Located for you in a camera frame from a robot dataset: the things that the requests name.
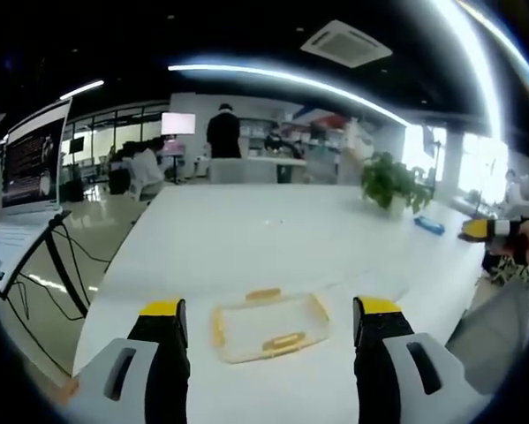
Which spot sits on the short ceiling light strip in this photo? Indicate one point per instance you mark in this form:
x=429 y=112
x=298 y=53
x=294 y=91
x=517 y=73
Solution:
x=82 y=89

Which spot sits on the ceiling air conditioner vent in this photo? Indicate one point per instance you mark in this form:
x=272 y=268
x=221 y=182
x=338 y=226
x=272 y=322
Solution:
x=345 y=43

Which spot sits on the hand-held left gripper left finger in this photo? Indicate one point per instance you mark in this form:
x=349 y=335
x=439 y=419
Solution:
x=153 y=380

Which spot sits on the black and white folding stool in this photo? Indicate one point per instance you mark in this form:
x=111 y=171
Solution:
x=509 y=269

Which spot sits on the white counter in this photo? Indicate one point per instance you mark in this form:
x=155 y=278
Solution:
x=251 y=170

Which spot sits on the blue flat object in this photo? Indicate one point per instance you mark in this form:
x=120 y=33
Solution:
x=429 y=224

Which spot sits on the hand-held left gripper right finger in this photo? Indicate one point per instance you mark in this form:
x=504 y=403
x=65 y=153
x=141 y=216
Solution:
x=379 y=375

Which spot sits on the green potted plant white pot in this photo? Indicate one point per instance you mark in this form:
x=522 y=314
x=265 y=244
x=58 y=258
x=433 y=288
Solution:
x=390 y=181

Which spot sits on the person's left hand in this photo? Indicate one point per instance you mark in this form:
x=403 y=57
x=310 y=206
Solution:
x=72 y=388

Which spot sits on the long ceiling light strip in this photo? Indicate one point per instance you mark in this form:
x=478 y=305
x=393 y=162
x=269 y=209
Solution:
x=290 y=81

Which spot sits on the open silver laptop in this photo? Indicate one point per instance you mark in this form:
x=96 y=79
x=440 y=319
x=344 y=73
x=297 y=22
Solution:
x=32 y=159

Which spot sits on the clear plastic container yellow clips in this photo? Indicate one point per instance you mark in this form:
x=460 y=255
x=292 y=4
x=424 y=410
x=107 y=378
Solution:
x=268 y=322

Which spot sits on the white lit monitor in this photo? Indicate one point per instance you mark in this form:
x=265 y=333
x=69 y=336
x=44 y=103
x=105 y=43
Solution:
x=178 y=123

